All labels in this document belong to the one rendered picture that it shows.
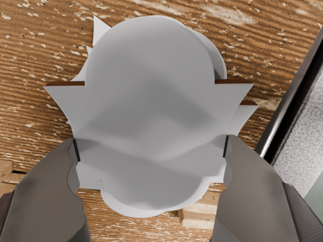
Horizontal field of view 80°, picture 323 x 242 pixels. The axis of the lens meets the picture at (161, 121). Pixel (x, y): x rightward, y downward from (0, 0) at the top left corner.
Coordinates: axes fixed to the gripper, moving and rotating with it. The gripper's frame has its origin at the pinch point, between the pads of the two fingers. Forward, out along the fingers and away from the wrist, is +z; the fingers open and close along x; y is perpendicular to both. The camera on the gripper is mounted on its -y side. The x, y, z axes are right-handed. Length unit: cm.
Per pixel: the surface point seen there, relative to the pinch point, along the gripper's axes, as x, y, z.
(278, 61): 12.3, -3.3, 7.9
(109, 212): -6.6, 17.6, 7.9
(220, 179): 5.5, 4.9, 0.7
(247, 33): 8.8, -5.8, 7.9
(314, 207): 140, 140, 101
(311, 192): 130, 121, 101
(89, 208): -9.3, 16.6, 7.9
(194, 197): 3.5, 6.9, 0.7
